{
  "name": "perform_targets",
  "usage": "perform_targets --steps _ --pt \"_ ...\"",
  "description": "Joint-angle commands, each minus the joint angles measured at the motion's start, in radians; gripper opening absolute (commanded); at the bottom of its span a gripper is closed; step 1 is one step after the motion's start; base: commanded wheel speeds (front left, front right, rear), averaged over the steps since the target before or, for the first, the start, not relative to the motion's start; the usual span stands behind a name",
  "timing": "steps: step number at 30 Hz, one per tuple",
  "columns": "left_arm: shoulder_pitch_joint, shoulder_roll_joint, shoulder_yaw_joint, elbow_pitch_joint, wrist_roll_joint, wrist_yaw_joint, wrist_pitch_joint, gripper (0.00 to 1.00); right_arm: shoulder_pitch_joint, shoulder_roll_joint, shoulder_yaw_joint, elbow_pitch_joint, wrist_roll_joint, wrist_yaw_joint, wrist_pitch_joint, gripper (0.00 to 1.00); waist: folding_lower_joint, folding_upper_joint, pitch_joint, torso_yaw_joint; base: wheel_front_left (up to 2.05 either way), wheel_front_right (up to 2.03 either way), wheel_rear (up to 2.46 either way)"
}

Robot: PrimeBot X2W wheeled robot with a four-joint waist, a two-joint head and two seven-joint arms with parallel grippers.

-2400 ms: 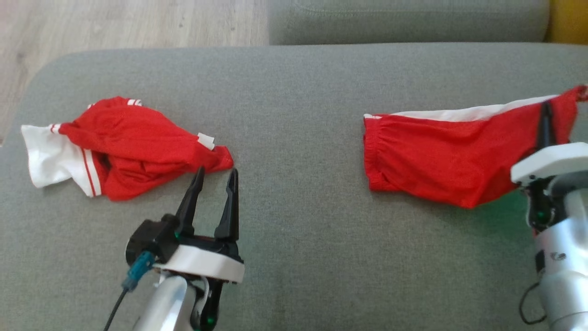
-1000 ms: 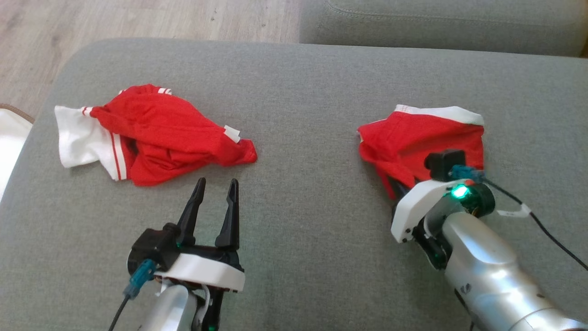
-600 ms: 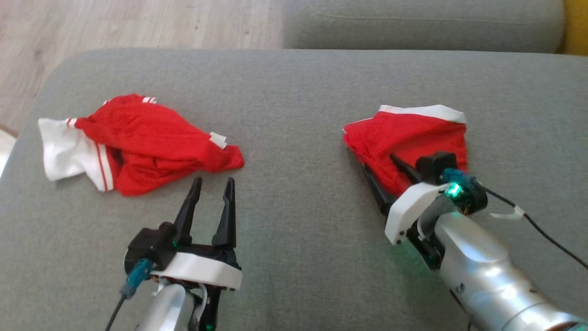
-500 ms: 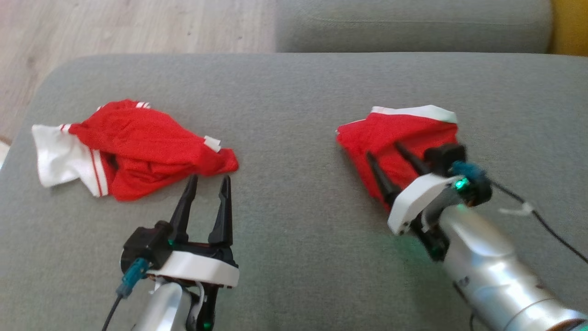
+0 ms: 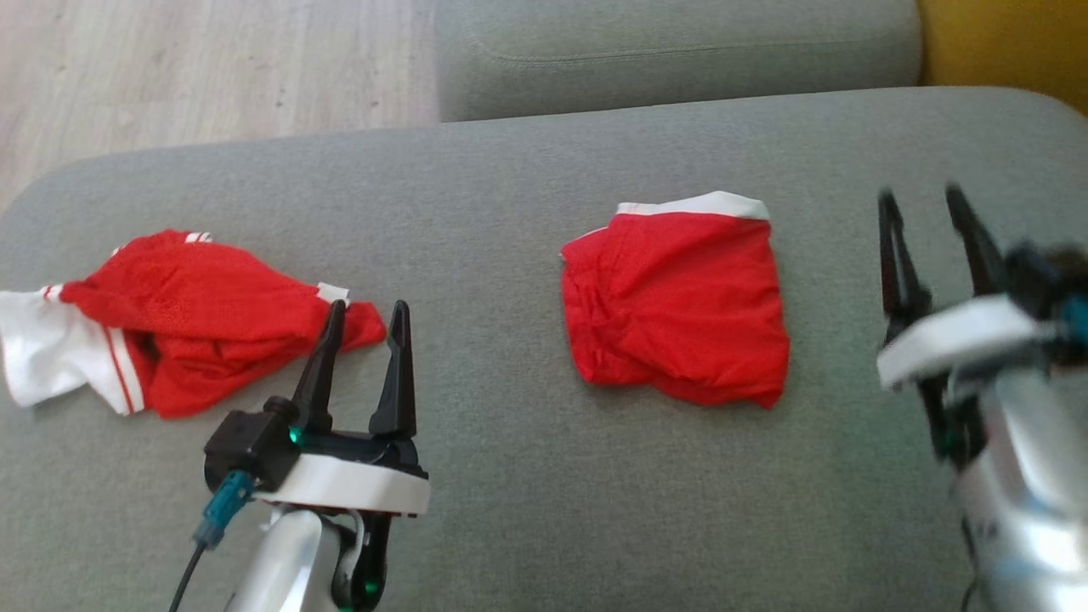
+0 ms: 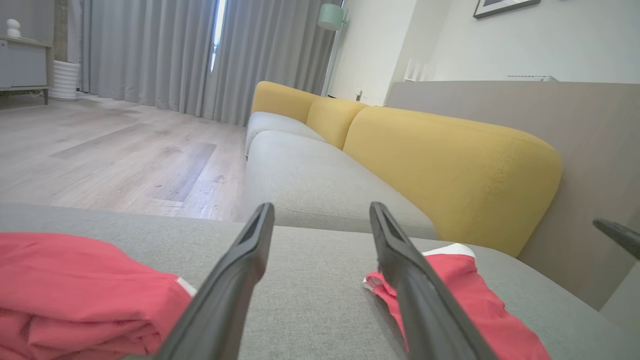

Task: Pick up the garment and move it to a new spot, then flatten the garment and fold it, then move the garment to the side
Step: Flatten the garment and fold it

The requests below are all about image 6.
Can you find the flat white device on panel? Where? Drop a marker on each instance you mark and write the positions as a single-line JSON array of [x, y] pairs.
[[530, 78]]

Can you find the narrow yellow sofa back cushion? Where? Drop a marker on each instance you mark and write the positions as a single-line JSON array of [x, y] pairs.
[[332, 120]]

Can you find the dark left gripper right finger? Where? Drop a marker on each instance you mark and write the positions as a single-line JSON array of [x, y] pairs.
[[420, 300]]

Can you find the white rack on panel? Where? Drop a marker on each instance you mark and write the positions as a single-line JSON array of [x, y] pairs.
[[417, 70]]

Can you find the large grey sofa seat cushion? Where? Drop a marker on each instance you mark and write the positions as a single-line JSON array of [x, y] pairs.
[[320, 185]]

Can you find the grey low sideboard cabinet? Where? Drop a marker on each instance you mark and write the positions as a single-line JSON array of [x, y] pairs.
[[22, 65]]

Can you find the yellow sofa end back cushion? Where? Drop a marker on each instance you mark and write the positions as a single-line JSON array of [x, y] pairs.
[[280, 100]]

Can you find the dark framed wall picture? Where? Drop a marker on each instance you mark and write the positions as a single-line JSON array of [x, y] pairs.
[[505, 6]]

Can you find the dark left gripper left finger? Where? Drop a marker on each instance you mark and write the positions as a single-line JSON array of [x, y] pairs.
[[235, 280]]

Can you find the grey pleated curtain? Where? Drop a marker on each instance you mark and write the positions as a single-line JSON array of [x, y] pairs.
[[150, 50]]

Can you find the small white figurine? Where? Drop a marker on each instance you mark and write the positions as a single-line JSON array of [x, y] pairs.
[[13, 28]]

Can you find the red jersey white sleeves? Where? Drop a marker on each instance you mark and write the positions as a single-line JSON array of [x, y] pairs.
[[75, 280]]

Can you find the white ribbed floor vase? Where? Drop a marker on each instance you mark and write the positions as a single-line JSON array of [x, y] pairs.
[[65, 80]]

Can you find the grey sofa ottoman cushion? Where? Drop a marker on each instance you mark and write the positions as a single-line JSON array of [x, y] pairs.
[[315, 300]]

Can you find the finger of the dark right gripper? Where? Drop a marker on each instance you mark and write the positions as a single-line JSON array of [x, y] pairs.
[[625, 237]]

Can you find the small grey sofa seat cushion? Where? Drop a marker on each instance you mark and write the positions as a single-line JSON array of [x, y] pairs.
[[270, 125]]

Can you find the mint shade floor lamp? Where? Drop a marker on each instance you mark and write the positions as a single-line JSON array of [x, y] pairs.
[[331, 16]]

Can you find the white wall socket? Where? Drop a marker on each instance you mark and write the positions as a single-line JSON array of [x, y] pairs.
[[358, 94]]

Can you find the red shorts white side stripes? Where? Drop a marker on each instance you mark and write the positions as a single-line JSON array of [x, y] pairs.
[[465, 300]]

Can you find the large yellow sofa back cushion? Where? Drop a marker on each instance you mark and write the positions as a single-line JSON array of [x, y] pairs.
[[450, 170]]

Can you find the taupe low partition panel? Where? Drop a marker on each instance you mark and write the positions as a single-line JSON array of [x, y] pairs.
[[590, 130]]

